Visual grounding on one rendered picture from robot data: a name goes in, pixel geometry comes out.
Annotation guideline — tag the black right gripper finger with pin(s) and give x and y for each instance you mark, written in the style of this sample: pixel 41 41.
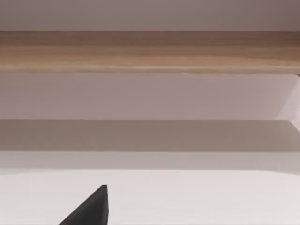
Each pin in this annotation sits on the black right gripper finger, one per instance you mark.
pixel 95 208

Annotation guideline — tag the white open shelf cabinet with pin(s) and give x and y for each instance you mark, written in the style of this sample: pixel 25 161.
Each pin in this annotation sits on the white open shelf cabinet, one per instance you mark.
pixel 150 136

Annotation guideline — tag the wooden shelf board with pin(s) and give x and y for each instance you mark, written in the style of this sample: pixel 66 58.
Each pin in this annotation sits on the wooden shelf board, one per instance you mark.
pixel 150 51

